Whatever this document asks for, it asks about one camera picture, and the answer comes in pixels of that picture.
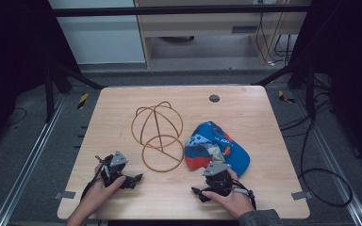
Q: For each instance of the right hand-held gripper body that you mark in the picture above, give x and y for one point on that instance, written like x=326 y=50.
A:
x=218 y=179

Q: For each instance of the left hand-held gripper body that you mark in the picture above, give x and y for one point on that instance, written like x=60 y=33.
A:
x=113 y=169

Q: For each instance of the blue and red cap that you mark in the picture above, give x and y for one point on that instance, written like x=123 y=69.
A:
x=220 y=147

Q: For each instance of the person's right hand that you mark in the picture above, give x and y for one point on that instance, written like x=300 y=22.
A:
x=234 y=202

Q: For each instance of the person's left hand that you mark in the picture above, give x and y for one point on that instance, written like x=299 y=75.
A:
x=99 y=196

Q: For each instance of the yellow and black tape strip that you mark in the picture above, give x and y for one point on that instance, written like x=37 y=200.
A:
x=284 y=97
x=82 y=100

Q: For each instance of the black metal stand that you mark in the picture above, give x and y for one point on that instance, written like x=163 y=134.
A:
x=310 y=91
x=49 y=94

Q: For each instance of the white cabinet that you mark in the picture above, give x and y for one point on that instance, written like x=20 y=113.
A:
x=100 y=40

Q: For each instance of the black curtain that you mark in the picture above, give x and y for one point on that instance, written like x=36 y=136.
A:
x=352 y=62
x=9 y=62

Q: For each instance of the grey metal table bracket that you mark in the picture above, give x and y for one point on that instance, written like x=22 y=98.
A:
x=65 y=195
x=301 y=195

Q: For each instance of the aluminium floor rail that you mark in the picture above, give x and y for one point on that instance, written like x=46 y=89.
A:
x=28 y=160
x=333 y=163

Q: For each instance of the black horizontal frame bar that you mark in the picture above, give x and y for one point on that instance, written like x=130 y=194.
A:
x=169 y=11

